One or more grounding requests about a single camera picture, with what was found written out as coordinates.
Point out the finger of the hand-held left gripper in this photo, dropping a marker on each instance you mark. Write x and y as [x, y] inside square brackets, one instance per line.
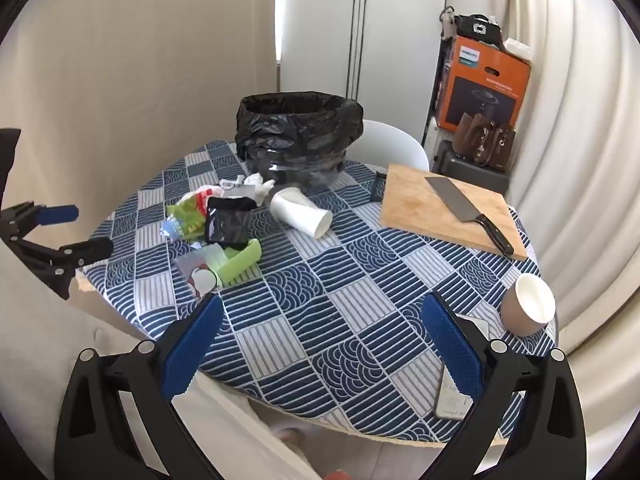
[87, 250]
[57, 213]

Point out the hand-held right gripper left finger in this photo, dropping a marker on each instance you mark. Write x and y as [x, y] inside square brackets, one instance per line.
[192, 347]

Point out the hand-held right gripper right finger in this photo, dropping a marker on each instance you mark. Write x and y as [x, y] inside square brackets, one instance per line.
[452, 347]

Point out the coconut print packet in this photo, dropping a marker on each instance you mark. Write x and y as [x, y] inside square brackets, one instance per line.
[197, 275]

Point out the blue white wrapper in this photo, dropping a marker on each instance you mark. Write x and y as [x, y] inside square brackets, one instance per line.
[171, 227]

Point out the green plastic container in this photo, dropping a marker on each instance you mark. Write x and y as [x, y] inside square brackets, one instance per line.
[240, 260]

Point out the green snack packet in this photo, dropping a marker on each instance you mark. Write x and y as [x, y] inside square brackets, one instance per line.
[187, 215]

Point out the black plastic pouch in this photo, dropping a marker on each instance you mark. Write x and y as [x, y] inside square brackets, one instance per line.
[227, 222]

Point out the white paper cup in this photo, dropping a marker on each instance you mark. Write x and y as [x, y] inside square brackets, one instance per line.
[300, 212]

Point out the white tissue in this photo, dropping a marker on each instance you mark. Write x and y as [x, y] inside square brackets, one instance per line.
[257, 187]

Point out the bin with black liner bag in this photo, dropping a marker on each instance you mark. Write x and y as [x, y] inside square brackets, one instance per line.
[300, 130]

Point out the white smartphone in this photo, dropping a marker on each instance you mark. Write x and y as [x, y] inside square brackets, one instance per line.
[450, 402]

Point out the blue patterned tablecloth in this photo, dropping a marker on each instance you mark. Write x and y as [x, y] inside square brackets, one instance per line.
[350, 280]

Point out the wooden cutting board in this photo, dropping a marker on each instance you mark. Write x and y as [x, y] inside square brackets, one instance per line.
[415, 205]

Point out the dark suitcase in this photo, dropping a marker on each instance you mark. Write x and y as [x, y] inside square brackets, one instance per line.
[447, 162]

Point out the brown leather handbag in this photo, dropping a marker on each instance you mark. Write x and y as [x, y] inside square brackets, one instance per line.
[480, 140]

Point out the white chair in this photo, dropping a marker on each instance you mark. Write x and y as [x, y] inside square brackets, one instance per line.
[390, 142]

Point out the white curtain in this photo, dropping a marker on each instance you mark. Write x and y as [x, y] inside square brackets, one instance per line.
[575, 160]

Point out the orange cardboard box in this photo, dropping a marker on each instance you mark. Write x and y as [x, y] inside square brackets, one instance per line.
[490, 85]

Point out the white packet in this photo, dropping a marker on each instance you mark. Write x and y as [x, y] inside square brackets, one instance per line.
[517, 50]

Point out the white wardrobe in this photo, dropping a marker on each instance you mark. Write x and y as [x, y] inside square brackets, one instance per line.
[320, 35]

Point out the black bag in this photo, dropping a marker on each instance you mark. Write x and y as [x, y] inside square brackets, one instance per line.
[475, 27]

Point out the beige bag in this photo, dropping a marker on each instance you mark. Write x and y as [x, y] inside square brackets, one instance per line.
[446, 22]

